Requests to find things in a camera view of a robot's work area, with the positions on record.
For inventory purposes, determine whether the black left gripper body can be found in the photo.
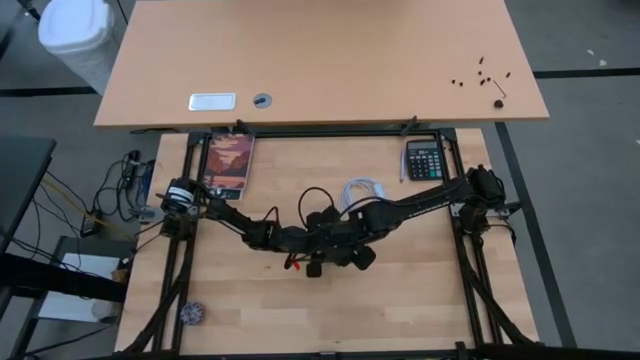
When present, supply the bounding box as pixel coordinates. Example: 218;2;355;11
272;224;326;279

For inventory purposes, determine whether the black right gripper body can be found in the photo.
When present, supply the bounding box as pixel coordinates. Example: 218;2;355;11
305;204;379;272

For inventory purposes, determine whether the black calculator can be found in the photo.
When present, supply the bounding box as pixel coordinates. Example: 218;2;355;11
405;139;445;182

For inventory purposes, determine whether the landscape picture book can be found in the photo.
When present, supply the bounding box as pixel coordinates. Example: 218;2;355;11
202;132;256;201

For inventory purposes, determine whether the silver rectangular desk plate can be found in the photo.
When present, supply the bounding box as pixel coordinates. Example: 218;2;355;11
188;92;237;112

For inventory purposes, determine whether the tan wooden desk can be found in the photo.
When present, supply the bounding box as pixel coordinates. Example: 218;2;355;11
93;0;550;130

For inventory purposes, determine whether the black power strip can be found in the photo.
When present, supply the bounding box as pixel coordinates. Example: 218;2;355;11
124;148;142;189

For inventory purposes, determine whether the grey metal stand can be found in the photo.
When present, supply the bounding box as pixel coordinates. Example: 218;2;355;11
8;234;137;359

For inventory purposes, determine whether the white paper sheet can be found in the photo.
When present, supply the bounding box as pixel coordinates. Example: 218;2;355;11
37;252;124;324

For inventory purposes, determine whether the black beam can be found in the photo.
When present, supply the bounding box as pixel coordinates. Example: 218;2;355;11
0;252;129;304

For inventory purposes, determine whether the black side table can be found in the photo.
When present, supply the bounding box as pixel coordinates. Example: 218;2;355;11
0;135;57;254

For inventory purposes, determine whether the white trash bin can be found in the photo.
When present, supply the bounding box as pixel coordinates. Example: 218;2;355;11
38;0;124;96

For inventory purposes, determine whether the white lamp cord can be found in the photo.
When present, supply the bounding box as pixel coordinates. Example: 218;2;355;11
340;177;387;214

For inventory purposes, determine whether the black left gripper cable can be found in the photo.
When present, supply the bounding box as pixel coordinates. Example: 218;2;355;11
298;186;336;229

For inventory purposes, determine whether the black aluminium frame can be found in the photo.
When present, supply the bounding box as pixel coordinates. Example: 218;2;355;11
117;127;546;360

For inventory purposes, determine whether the blue floor cable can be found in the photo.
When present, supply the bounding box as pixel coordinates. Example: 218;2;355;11
139;159;156;201

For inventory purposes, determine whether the black floor cable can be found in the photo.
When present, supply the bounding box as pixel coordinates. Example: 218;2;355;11
92;149;151;221

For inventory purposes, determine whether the yellow floor cable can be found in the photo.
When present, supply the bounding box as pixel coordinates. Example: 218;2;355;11
42;177;136;241

